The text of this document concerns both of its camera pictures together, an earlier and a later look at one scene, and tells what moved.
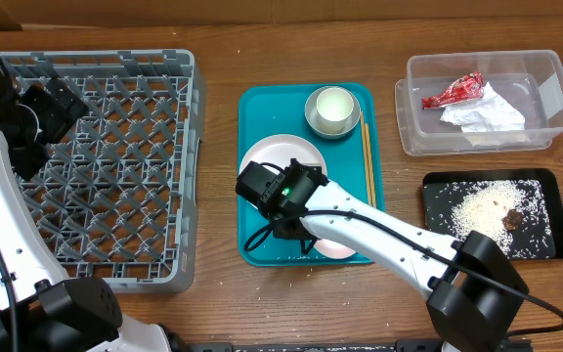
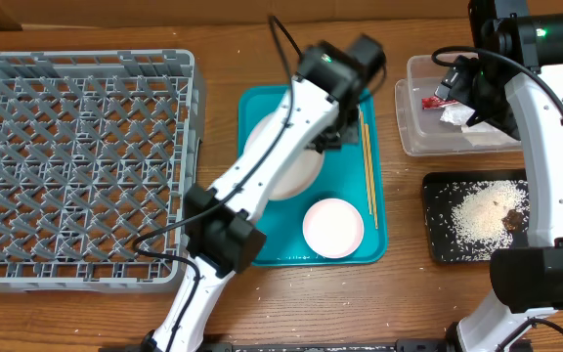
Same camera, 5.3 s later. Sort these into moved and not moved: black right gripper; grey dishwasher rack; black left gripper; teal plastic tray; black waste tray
Moved: black left gripper; black right gripper
Not moved: teal plastic tray; black waste tray; grey dishwasher rack
